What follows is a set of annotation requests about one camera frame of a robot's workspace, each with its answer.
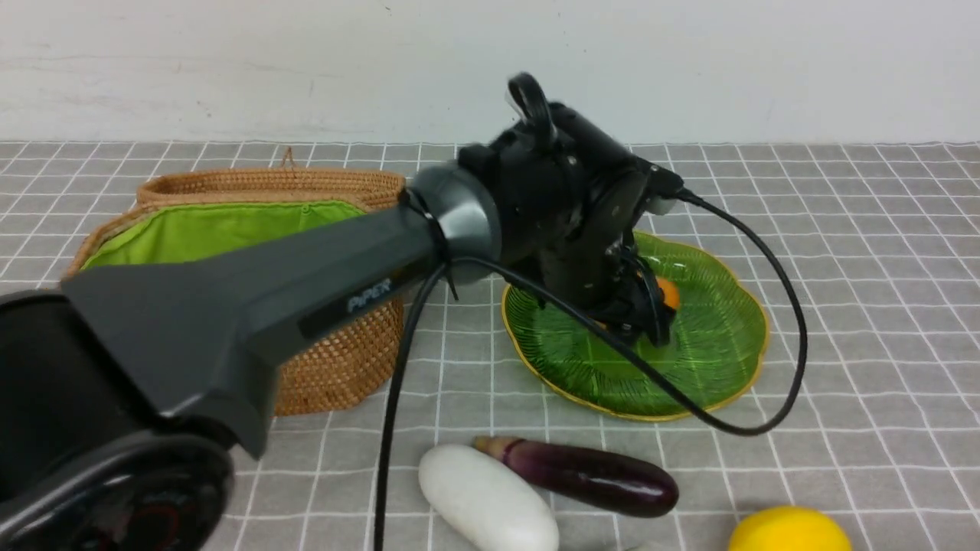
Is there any purple eggplant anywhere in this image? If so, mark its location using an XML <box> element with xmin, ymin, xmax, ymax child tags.
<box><xmin>472</xmin><ymin>435</ymin><xmax>680</xmax><ymax>517</ymax></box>

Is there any white radish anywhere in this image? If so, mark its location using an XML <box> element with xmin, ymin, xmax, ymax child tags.
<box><xmin>419</xmin><ymin>444</ymin><xmax>560</xmax><ymax>550</ymax></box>

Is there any woven rattan basket green lining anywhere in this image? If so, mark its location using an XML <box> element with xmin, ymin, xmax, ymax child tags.
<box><xmin>64</xmin><ymin>193</ymin><xmax>403</xmax><ymax>416</ymax></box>

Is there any orange mango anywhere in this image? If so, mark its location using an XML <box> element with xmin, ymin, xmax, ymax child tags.
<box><xmin>657</xmin><ymin>276</ymin><xmax>681</xmax><ymax>311</ymax></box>

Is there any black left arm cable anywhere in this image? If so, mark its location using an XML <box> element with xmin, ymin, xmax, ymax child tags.
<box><xmin>373</xmin><ymin>73</ymin><xmax>809</xmax><ymax>551</ymax></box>

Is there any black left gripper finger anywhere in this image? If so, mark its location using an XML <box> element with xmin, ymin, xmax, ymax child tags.
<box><xmin>593</xmin><ymin>297</ymin><xmax>652</xmax><ymax>345</ymax></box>
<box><xmin>632</xmin><ymin>256</ymin><xmax>676</xmax><ymax>347</ymax></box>

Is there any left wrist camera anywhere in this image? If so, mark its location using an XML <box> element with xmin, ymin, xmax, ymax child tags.
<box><xmin>635</xmin><ymin>158</ymin><xmax>685</xmax><ymax>217</ymax></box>

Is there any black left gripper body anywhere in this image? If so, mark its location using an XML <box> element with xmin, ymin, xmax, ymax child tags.
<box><xmin>458</xmin><ymin>103</ymin><xmax>644</xmax><ymax>307</ymax></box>

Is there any grey checked tablecloth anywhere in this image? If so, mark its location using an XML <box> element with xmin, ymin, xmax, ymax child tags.
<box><xmin>1</xmin><ymin>141</ymin><xmax>979</xmax><ymax>550</ymax></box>

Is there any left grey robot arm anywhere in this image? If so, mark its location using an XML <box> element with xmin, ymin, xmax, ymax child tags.
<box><xmin>2</xmin><ymin>103</ymin><xmax>683</xmax><ymax>550</ymax></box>

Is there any yellow lemon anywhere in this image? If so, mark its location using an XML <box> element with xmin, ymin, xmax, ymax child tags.
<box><xmin>727</xmin><ymin>506</ymin><xmax>853</xmax><ymax>550</ymax></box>

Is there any green leaf glass plate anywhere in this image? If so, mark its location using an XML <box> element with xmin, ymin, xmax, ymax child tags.
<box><xmin>501</xmin><ymin>231</ymin><xmax>770</xmax><ymax>422</ymax></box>

